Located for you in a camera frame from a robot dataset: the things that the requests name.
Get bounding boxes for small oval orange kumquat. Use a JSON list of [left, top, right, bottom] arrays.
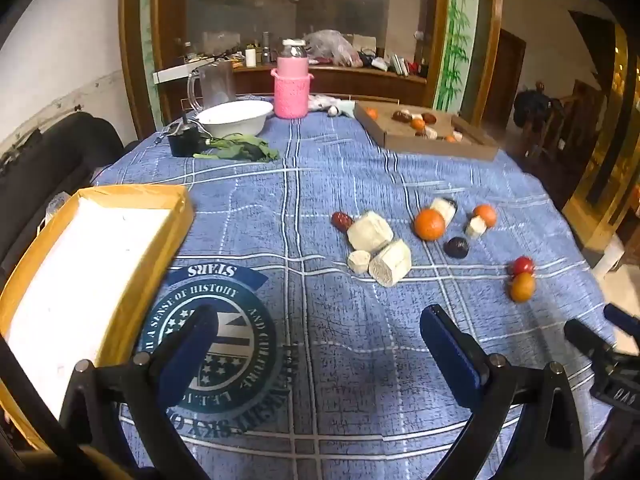
[[509, 272, 537, 303]]

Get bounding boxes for large white sugarcane chunk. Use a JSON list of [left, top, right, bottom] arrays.
[[346, 210, 395, 252]]

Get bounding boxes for blue printed tablecloth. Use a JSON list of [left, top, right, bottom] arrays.
[[90, 92, 618, 480]]

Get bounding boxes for flat cardboard box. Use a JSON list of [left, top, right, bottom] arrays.
[[354, 101, 501, 162]]

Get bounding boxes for green leafy vegetable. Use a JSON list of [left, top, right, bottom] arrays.
[[192, 133, 280, 162]]

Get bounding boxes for yellow tray with white inside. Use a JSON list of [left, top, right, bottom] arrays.
[[0, 185, 196, 451]]

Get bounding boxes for clear plastic pitcher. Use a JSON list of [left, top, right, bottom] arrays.
[[187, 61, 236, 112]]

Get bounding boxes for dark bundle on chair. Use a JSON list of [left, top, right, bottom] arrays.
[[515, 80, 563, 128]]

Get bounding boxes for glass jar in pink sleeve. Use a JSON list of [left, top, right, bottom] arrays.
[[271, 39, 314, 120]]

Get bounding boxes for wooden door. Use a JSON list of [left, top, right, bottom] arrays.
[[482, 27, 526, 128]]

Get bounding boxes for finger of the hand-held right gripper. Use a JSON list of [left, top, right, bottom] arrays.
[[603, 303, 640, 344], [564, 318, 614, 362]]

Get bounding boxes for clear plastic bag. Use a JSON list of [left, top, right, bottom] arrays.
[[45, 192, 69, 223]]

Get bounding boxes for large orange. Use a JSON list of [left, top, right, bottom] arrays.
[[414, 208, 447, 242]]

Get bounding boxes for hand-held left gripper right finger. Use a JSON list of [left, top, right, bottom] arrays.
[[419, 304, 588, 480]]

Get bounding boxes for small black box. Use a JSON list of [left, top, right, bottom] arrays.
[[167, 122, 203, 157]]

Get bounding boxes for white enamel bowl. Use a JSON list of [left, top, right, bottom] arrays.
[[195, 101, 275, 138]]

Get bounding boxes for bamboo painted panel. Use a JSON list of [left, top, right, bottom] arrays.
[[435, 0, 481, 111]]

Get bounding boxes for crumpled grey plastic bag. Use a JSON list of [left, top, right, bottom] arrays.
[[305, 30, 358, 66]]

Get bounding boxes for golden pillar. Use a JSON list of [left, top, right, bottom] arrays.
[[562, 25, 640, 256]]

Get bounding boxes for wooden sideboard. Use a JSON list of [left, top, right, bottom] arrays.
[[232, 62, 428, 108]]

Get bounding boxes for white crumpled cloth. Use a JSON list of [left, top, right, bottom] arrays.
[[307, 95, 356, 117]]

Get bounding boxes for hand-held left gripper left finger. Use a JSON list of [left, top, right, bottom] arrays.
[[59, 304, 221, 480]]

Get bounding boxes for black sofa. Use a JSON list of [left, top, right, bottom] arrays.
[[0, 112, 126, 281]]

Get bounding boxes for white chunk with black end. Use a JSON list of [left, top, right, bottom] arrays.
[[430, 197, 459, 225]]

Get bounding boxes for medium white sugarcane chunk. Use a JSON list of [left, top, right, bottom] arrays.
[[369, 239, 412, 288]]

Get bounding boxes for white flat board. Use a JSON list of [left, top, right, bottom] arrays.
[[152, 62, 211, 85]]

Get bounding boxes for white plastic stool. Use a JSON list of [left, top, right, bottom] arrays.
[[592, 240, 626, 276]]

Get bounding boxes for small white sugarcane chunk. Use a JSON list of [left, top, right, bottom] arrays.
[[347, 250, 372, 275]]

